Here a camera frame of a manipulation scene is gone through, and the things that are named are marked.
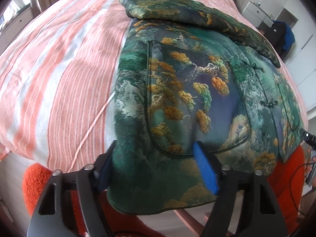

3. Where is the black cable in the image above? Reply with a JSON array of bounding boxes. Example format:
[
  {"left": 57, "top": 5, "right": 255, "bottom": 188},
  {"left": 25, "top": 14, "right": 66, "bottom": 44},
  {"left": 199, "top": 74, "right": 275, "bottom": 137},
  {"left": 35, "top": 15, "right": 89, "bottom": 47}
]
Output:
[{"left": 289, "top": 163, "right": 312, "bottom": 218}]

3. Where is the bed with pink striped sheet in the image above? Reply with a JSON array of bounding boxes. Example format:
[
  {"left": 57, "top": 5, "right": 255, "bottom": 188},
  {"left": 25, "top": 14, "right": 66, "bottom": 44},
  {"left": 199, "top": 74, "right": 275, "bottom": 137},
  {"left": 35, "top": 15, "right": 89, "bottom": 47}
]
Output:
[{"left": 0, "top": 0, "right": 309, "bottom": 174}]

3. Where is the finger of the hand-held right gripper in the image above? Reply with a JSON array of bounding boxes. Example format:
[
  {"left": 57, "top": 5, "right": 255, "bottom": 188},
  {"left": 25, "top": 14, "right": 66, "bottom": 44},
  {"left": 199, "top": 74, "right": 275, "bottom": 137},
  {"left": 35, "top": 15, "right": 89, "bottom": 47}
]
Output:
[{"left": 299, "top": 128, "right": 316, "bottom": 151}]

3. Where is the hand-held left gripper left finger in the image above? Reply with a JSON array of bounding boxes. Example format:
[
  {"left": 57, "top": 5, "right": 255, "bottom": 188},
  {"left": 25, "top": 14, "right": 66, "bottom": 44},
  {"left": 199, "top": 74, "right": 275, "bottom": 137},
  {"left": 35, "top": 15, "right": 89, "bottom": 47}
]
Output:
[{"left": 27, "top": 140, "right": 117, "bottom": 237}]

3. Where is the white wardrobe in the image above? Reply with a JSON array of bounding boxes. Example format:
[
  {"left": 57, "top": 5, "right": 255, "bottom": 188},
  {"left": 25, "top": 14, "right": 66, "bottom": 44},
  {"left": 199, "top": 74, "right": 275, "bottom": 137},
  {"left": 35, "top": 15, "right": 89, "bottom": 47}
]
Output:
[{"left": 272, "top": 0, "right": 316, "bottom": 90}]

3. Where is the dark jacket on chair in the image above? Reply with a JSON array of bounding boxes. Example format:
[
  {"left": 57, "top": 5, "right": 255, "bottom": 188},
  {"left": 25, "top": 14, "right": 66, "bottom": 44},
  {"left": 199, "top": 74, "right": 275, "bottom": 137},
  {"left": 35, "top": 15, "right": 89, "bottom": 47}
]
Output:
[{"left": 269, "top": 21, "right": 292, "bottom": 58}]

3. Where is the green printed padded jacket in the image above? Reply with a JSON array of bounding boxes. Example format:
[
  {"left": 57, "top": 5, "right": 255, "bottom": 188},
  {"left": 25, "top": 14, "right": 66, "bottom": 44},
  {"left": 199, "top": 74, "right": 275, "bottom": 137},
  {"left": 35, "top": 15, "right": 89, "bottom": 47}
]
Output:
[{"left": 107, "top": 0, "right": 305, "bottom": 214}]

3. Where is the window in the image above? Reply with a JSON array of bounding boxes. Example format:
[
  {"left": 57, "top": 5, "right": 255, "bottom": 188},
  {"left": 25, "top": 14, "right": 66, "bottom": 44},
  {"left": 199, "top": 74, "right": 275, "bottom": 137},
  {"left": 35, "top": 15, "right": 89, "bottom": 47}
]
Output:
[{"left": 0, "top": 0, "right": 31, "bottom": 31}]

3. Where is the white dresser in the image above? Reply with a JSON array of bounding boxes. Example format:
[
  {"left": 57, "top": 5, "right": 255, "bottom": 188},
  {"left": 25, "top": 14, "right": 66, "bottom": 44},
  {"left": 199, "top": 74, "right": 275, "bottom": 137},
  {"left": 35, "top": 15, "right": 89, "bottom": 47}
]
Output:
[{"left": 232, "top": 0, "right": 275, "bottom": 30}]

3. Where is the blue garment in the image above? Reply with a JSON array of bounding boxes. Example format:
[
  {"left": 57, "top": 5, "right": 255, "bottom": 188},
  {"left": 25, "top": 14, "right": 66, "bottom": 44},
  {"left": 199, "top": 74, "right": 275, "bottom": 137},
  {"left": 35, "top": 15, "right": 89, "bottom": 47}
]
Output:
[{"left": 283, "top": 22, "right": 296, "bottom": 53}]

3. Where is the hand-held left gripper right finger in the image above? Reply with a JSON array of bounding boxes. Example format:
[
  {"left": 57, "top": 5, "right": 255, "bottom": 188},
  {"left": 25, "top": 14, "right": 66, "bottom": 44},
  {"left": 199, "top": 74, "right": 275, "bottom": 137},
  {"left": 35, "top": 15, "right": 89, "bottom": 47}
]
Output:
[{"left": 193, "top": 141, "right": 288, "bottom": 237}]

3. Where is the white window seat cabinet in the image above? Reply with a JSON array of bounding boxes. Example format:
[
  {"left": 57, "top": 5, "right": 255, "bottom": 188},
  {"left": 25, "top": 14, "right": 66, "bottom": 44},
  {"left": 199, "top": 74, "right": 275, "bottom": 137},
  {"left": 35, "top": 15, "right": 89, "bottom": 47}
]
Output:
[{"left": 0, "top": 11, "right": 34, "bottom": 53}]

